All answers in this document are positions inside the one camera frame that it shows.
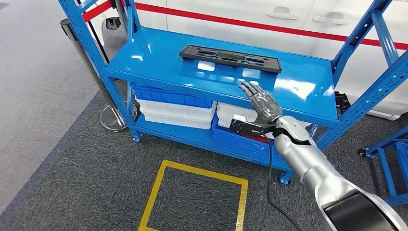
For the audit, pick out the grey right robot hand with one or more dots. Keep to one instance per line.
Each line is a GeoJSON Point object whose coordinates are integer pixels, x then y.
{"type": "Point", "coordinates": [264, 105]}

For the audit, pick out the long black plastic part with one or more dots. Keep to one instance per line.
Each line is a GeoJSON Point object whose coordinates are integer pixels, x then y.
{"type": "Point", "coordinates": [229, 59]}

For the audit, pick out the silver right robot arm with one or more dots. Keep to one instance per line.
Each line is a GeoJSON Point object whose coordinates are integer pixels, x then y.
{"type": "Point", "coordinates": [318, 169]}

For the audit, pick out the black object behind shelf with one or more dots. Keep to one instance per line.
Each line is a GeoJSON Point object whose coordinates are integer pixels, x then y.
{"type": "Point", "coordinates": [341, 102]}

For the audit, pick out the blue metal shelf rack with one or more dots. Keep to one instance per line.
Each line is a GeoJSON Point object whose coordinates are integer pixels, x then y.
{"type": "Point", "coordinates": [159, 60]}

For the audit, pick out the white plastic bin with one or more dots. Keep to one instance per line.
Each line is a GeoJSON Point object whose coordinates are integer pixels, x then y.
{"type": "Point", "coordinates": [175, 110]}
{"type": "Point", "coordinates": [232, 111]}
{"type": "Point", "coordinates": [175, 121]}

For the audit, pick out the red item in bin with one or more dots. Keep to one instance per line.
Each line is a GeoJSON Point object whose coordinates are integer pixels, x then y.
{"type": "Point", "coordinates": [255, 137]}

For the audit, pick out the blue plastic bin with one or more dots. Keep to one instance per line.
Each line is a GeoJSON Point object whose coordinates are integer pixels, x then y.
{"type": "Point", "coordinates": [236, 140]}
{"type": "Point", "coordinates": [165, 95]}

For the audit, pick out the red barrier belt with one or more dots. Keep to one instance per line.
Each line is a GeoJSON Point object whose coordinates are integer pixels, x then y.
{"type": "Point", "coordinates": [223, 19]}

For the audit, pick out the white car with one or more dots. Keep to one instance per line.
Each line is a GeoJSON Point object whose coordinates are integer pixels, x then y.
{"type": "Point", "coordinates": [242, 12]}

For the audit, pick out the small blue metal rack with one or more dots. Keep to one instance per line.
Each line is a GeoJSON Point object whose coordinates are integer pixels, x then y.
{"type": "Point", "coordinates": [387, 172]}

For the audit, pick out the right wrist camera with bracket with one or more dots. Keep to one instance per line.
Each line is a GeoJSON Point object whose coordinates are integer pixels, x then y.
{"type": "Point", "coordinates": [245, 128]}

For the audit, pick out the chrome stanchion post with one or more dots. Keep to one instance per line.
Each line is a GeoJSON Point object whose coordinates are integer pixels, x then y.
{"type": "Point", "coordinates": [86, 63]}

